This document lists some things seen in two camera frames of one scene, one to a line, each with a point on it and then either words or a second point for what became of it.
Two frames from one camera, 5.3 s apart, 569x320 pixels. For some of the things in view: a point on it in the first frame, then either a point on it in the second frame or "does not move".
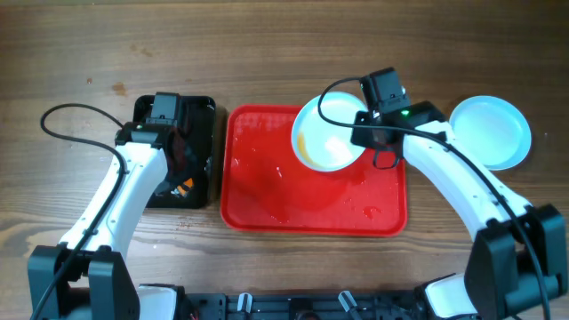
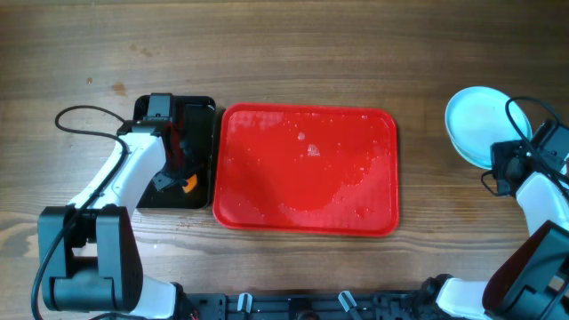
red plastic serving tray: x=267 y=188 does not move
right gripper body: x=364 y=138 -> x=502 y=154
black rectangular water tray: x=188 y=181 does not move
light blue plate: x=323 y=145 -> x=476 y=116
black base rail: x=255 y=306 does not move
